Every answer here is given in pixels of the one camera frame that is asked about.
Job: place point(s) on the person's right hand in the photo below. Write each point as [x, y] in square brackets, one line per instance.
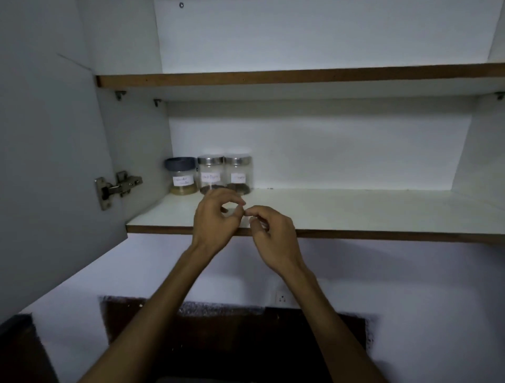
[276, 240]

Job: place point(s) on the person's left hand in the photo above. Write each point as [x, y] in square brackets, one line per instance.
[213, 227]

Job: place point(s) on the person's left thumb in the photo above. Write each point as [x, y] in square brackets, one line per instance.
[235, 217]

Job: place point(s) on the person's left forearm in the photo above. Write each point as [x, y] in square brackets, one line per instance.
[146, 315]

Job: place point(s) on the person's right forearm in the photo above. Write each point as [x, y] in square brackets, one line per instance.
[331, 327]

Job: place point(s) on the steel-lidded jar with dark spice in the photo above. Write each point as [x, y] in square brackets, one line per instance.
[238, 173]
[211, 173]

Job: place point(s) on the blue-lidded spice jar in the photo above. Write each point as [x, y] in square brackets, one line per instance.
[182, 176]

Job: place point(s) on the white cabinet shelf with wood edge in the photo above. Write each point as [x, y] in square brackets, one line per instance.
[315, 211]
[300, 77]

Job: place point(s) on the metal cabinet hinge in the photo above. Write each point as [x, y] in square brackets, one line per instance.
[117, 188]

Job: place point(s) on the white upper cabinet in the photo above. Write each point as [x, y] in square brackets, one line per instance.
[315, 118]

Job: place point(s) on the white cabinet door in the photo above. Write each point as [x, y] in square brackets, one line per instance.
[47, 158]

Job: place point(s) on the white wall socket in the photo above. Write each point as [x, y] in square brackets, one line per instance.
[282, 298]

